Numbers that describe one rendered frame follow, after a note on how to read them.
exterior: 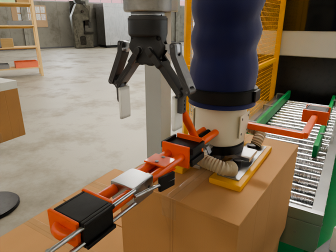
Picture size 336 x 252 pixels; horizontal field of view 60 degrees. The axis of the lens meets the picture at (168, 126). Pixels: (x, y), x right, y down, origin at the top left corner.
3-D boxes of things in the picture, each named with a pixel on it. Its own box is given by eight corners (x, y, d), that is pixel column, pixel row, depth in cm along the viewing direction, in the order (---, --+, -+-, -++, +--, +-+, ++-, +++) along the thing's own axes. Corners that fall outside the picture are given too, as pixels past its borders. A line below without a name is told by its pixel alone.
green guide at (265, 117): (280, 96, 348) (281, 88, 345) (290, 97, 343) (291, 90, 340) (233, 140, 220) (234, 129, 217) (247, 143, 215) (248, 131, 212)
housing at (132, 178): (131, 184, 68) (130, 166, 67) (155, 192, 65) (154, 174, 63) (110, 198, 63) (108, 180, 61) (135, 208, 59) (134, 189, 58)
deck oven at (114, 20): (123, 45, 1788) (121, 5, 1711) (134, 46, 1684) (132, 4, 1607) (96, 46, 1693) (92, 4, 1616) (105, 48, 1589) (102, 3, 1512)
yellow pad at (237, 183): (245, 145, 115) (247, 133, 113) (271, 151, 110) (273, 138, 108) (208, 183, 88) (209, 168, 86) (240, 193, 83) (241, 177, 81)
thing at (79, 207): (86, 209, 58) (84, 187, 57) (114, 222, 55) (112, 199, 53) (50, 233, 52) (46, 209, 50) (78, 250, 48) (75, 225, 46)
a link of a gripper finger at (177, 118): (180, 93, 57) (183, 93, 57) (179, 126, 60) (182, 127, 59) (171, 96, 55) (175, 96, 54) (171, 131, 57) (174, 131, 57)
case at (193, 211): (205, 197, 151) (209, 124, 137) (285, 227, 129) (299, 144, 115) (124, 274, 105) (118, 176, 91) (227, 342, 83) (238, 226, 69)
